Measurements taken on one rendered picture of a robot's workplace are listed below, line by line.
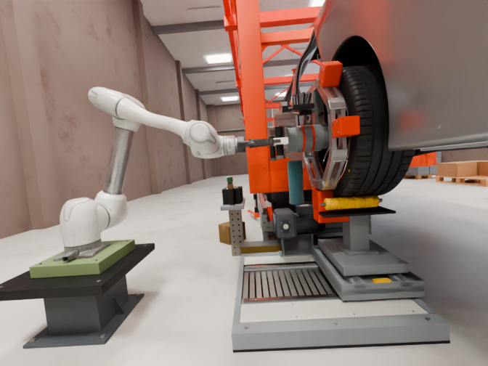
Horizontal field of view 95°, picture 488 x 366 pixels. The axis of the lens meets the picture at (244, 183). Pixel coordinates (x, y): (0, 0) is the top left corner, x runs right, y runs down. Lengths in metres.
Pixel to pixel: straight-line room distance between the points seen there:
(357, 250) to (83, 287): 1.27
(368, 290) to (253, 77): 1.46
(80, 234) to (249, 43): 1.57
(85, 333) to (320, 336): 1.04
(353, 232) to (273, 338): 0.65
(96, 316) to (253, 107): 1.50
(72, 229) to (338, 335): 1.23
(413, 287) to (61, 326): 1.61
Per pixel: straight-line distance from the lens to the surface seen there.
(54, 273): 1.37
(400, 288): 1.30
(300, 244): 1.75
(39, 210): 4.66
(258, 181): 1.65
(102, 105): 1.29
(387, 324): 1.16
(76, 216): 1.33
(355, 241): 1.36
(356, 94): 1.05
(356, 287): 1.21
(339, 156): 1.02
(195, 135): 0.85
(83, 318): 1.41
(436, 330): 1.25
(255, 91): 1.74
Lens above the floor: 0.73
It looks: 4 degrees down
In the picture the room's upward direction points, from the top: 4 degrees counter-clockwise
